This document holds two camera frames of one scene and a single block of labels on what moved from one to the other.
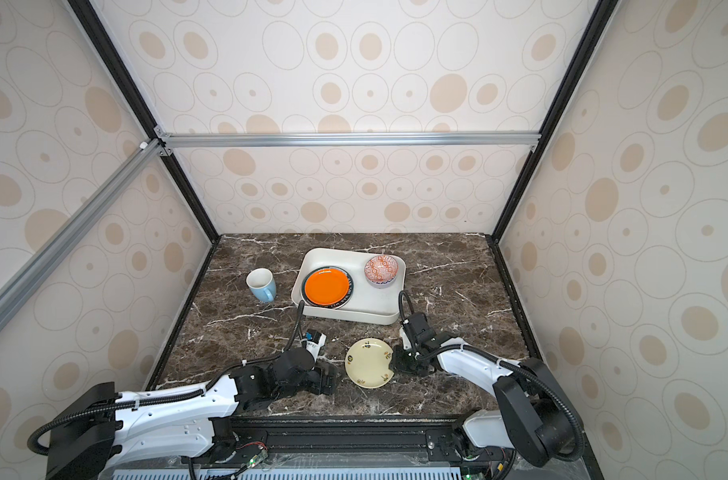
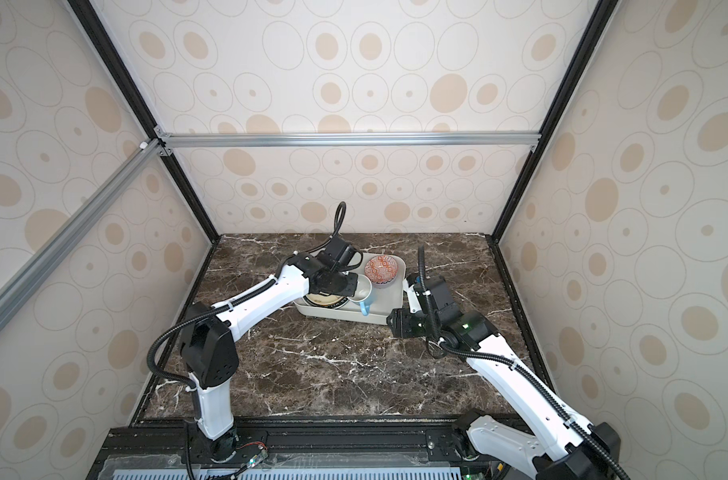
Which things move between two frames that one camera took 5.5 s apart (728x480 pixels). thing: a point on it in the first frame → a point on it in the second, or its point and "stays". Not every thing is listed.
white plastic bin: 374,305 stays
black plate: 367,363 → 325,301
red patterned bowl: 381,271 stays
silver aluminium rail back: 349,139 stays
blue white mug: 262,284 → 364,294
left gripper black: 320,388 → 352,286
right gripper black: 397,363 → 400,323
